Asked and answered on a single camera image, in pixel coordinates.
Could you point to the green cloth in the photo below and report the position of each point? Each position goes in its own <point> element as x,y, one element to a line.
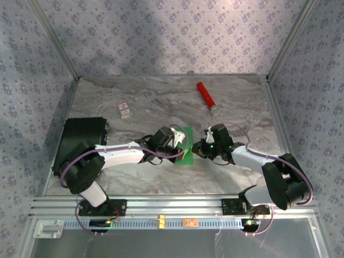
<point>189,160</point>

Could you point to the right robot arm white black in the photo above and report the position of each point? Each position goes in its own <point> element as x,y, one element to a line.
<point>250,158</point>

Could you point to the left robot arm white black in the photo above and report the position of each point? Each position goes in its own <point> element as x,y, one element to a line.
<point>121,156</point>

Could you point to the red tube with silver cap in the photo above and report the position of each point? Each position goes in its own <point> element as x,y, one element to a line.
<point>205,94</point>

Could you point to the small white red card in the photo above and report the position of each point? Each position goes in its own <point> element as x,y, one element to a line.
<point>125,110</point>

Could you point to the yellow clip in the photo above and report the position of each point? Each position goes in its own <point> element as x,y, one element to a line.
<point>162,221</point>

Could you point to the orange label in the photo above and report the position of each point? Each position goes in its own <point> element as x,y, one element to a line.
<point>190,222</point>

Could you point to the clear acrylic panel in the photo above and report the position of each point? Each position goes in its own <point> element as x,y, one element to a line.
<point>161,244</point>

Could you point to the black right controller board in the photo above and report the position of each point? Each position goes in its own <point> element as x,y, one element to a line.
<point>250,223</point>

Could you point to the black controller board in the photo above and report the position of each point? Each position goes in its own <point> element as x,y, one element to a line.
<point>98,223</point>
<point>250,223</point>

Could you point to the black case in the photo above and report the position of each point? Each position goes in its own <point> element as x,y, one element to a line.
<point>70,134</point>

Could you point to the black left controller board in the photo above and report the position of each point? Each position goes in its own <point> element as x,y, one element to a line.
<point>98,223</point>

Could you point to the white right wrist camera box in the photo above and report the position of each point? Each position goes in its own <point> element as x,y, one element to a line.
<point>209,135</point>

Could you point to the aluminium mounting rail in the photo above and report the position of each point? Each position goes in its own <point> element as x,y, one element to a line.
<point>174,205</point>

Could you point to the aluminium table side rail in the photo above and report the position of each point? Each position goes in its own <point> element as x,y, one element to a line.
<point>69,107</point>
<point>276,107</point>

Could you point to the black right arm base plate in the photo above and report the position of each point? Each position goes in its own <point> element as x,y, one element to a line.
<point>228,207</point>

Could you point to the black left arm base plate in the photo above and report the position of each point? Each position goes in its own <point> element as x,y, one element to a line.
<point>119,208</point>

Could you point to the aluminium frame post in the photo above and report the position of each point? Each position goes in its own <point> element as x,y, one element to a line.
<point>290,40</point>

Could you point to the white plastic bracket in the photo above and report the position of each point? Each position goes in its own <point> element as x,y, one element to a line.
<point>48,229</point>

